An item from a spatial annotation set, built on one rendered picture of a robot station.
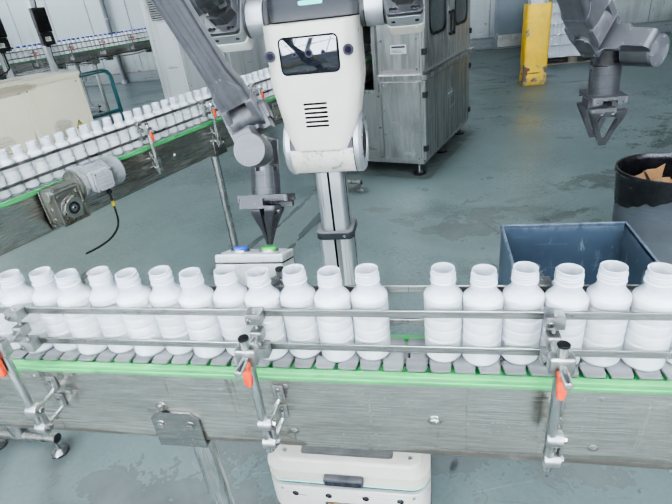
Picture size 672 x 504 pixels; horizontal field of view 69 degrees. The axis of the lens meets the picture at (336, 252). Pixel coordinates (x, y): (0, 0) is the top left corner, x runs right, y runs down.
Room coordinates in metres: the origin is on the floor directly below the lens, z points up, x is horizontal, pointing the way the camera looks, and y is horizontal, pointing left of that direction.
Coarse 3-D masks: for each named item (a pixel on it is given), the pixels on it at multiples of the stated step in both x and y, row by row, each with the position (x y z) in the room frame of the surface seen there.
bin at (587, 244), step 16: (512, 224) 1.17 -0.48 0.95; (528, 224) 1.16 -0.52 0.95; (544, 224) 1.15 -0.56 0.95; (560, 224) 1.14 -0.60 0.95; (576, 224) 1.13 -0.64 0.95; (592, 224) 1.13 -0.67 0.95; (608, 224) 1.12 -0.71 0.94; (624, 224) 1.11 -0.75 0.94; (512, 240) 1.17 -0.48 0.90; (528, 240) 1.16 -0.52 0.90; (544, 240) 1.15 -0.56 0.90; (560, 240) 1.14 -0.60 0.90; (576, 240) 1.13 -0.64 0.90; (592, 240) 1.12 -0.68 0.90; (608, 240) 1.12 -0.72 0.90; (624, 240) 1.09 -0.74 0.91; (640, 240) 1.01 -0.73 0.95; (512, 256) 1.17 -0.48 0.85; (528, 256) 1.16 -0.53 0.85; (544, 256) 1.15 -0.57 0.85; (560, 256) 1.14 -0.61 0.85; (576, 256) 1.13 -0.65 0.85; (592, 256) 1.12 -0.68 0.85; (608, 256) 1.11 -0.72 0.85; (624, 256) 1.08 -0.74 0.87; (640, 256) 0.99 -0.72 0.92; (544, 272) 1.15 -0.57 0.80; (592, 272) 1.12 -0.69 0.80; (640, 272) 0.97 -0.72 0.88
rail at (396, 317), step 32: (352, 288) 0.70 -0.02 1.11; (416, 288) 0.68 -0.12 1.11; (544, 288) 0.63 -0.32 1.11; (416, 320) 0.68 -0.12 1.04; (416, 352) 0.61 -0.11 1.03; (448, 352) 0.60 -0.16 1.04; (480, 352) 0.59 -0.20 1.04; (512, 352) 0.57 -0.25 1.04; (576, 352) 0.55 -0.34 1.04; (608, 352) 0.55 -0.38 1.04; (640, 352) 0.54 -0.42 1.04
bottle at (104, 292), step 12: (96, 276) 0.75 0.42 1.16; (108, 276) 0.76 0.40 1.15; (96, 288) 0.75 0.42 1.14; (108, 288) 0.76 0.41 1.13; (96, 300) 0.74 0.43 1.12; (108, 300) 0.74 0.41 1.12; (108, 324) 0.74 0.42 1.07; (120, 324) 0.75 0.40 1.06; (108, 336) 0.74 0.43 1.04; (120, 336) 0.74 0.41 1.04; (120, 348) 0.74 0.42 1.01; (132, 348) 0.75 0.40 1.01
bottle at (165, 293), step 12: (156, 276) 0.73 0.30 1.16; (168, 276) 0.73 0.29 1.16; (156, 288) 0.73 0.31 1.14; (168, 288) 0.73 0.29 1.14; (180, 288) 0.74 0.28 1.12; (156, 300) 0.72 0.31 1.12; (168, 300) 0.72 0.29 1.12; (168, 324) 0.71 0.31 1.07; (180, 324) 0.72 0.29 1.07; (168, 336) 0.72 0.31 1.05; (180, 336) 0.72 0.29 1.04; (168, 348) 0.72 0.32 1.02; (180, 348) 0.71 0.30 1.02; (192, 348) 0.72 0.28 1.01
